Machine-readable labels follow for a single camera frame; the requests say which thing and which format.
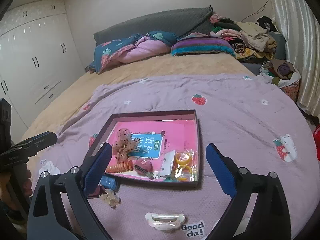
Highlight translucent beige hair claw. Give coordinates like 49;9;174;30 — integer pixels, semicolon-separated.
99;189;121;208

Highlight wall cable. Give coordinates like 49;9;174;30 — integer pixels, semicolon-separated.
240;0;272;23

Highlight pink pompom hair clip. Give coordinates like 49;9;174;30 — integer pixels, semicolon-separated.
134;158;155;179

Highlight pile of clothes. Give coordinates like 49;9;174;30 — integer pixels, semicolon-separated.
209;14;278;63

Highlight yellow bracelets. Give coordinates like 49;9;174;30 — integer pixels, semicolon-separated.
172;149;196;182

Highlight purple printed blanket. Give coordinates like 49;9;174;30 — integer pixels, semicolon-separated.
37;73;317;240

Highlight white wardrobe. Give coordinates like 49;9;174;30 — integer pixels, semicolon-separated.
0;0;85;135

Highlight clear earring packet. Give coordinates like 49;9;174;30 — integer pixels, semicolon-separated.
160;150;177;178

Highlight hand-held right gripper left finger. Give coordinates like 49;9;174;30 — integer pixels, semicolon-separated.
27;142;112;240

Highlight beige bed sheet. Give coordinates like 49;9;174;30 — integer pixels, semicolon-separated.
20;52;255;143

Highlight cream curtain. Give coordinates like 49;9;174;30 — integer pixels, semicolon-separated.
266;0;320;120

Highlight brown dotted bow scrunchie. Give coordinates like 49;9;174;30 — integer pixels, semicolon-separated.
111;128;141;164

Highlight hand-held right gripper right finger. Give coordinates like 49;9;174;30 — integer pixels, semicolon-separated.
205;143;292;240

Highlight grey blue cushion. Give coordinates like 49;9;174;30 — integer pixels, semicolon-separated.
269;31;287;61

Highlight bag of clothes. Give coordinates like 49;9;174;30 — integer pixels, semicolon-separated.
259;59;301;101

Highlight orange spiral hair tie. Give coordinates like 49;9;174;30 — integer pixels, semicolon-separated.
105;160;135;173

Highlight striped pillow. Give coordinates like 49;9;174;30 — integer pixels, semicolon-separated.
171;34;237;58

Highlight grey headboard cushion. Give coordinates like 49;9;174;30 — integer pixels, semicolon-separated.
94;6;214;47

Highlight red object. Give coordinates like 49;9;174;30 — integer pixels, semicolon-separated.
312;125;320;162

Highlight strawberry print quilt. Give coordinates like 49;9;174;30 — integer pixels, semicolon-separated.
89;31;179;75

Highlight dark shallow cardboard box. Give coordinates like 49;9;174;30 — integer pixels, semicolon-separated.
88;109;201;188

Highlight blue square hair accessory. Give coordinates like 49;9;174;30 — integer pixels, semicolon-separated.
100;175;117;190

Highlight cream white hair claw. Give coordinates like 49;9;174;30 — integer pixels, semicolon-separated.
145;212;187;231

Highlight pink book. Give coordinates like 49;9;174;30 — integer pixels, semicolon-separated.
105;120;198;181

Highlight person's left hand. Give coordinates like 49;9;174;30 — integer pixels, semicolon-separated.
0;169;33;208

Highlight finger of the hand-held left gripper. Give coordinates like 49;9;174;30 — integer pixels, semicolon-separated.
11;131;58;156

